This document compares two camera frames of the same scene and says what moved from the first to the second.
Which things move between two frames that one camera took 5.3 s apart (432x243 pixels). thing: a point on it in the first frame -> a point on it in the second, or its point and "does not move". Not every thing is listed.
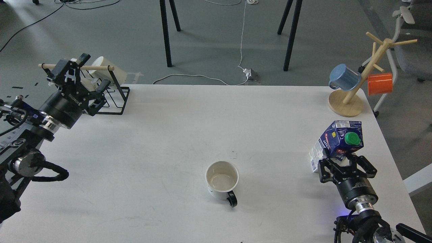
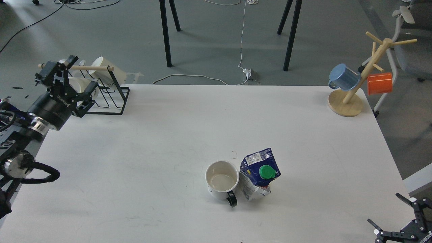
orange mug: x=380 y=83 does not move
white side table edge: x=419 y=179 does not move
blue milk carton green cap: x=341 y=139 -> x=258 y=170
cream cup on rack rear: x=119 y=75 does not move
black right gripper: x=357 y=191 -> x=412 y=234
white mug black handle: x=222 y=178 does not move
